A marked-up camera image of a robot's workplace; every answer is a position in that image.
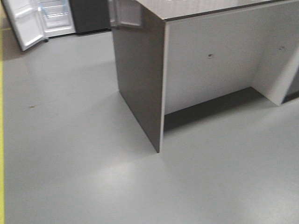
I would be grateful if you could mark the dark grey fridge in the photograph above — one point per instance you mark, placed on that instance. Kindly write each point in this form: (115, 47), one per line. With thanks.
(64, 17)

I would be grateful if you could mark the fridge door white inside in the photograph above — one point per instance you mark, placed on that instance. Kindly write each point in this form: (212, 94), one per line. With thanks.
(25, 20)

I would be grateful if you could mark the grey stone kitchen counter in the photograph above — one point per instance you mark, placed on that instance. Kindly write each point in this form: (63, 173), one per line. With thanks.
(173, 54)

